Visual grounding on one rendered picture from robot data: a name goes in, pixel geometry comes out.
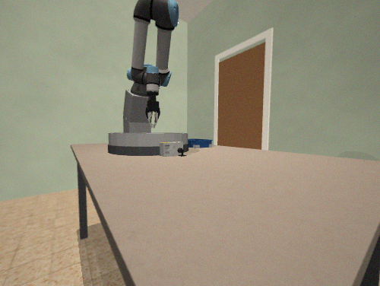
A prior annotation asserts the blue open crate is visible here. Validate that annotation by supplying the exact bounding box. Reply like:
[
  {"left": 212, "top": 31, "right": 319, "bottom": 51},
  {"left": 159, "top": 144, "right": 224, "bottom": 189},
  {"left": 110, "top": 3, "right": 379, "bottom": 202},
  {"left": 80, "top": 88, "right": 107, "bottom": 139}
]
[{"left": 188, "top": 138, "right": 213, "bottom": 148}]

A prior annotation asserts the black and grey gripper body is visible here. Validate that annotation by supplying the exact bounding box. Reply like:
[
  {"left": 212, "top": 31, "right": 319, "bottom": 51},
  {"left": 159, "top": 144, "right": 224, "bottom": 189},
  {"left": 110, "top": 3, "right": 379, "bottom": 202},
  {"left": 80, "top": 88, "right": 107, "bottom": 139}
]
[{"left": 147, "top": 91, "right": 159, "bottom": 112}]

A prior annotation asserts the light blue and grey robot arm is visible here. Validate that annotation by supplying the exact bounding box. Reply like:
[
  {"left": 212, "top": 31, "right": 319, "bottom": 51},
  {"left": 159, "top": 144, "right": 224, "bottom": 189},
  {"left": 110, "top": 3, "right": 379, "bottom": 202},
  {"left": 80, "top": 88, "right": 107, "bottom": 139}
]
[{"left": 127, "top": 0, "right": 179, "bottom": 101}]

